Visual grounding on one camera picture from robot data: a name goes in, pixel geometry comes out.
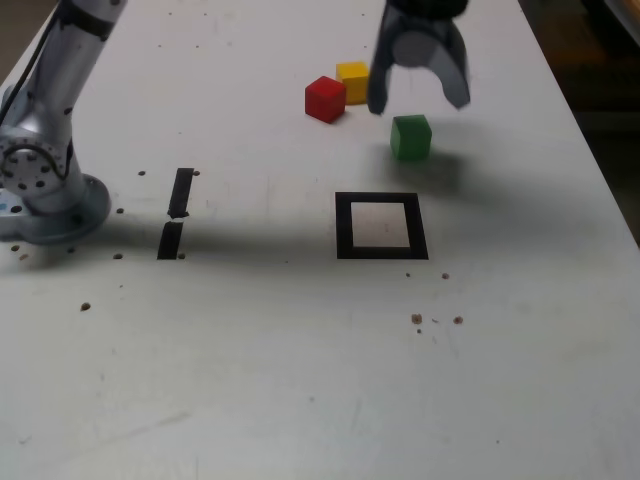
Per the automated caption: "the green cube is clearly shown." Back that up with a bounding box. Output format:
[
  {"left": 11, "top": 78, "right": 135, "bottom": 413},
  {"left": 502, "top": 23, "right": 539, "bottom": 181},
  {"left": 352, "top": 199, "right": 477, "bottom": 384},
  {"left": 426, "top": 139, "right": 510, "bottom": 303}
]
[{"left": 389, "top": 114, "right": 433, "bottom": 162}]

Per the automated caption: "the black tape square outline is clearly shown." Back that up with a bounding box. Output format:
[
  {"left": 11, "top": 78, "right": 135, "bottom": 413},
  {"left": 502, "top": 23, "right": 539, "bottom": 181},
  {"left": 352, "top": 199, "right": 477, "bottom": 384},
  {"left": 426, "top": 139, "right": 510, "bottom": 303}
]
[{"left": 334, "top": 191, "right": 430, "bottom": 261}]

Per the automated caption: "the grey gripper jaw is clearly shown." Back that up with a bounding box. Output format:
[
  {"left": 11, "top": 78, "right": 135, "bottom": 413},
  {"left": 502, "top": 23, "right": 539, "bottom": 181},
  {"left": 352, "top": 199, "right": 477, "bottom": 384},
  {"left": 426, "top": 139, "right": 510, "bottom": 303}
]
[{"left": 393, "top": 19, "right": 473, "bottom": 110}]

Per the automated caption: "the black tape strip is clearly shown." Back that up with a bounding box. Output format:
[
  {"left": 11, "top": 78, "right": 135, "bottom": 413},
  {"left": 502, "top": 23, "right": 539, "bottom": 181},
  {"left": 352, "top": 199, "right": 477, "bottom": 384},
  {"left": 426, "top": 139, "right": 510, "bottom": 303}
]
[{"left": 156, "top": 167, "right": 195, "bottom": 261}]

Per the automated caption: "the red cube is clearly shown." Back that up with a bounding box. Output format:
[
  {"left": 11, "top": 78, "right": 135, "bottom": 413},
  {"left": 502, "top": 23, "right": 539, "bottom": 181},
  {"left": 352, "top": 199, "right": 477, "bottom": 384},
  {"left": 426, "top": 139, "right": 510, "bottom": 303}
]
[{"left": 304, "top": 75, "right": 348, "bottom": 125}]

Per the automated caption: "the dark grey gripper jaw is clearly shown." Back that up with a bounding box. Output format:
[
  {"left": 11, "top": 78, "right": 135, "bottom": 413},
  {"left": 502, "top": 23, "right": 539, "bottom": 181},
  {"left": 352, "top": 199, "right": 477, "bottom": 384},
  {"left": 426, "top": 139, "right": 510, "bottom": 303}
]
[{"left": 367, "top": 9, "right": 401, "bottom": 117}]

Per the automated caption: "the yellow cube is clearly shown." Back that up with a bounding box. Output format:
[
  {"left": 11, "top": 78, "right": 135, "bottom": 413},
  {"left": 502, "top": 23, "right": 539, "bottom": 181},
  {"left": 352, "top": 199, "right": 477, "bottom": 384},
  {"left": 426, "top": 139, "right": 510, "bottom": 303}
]
[{"left": 335, "top": 61, "right": 371, "bottom": 106}]

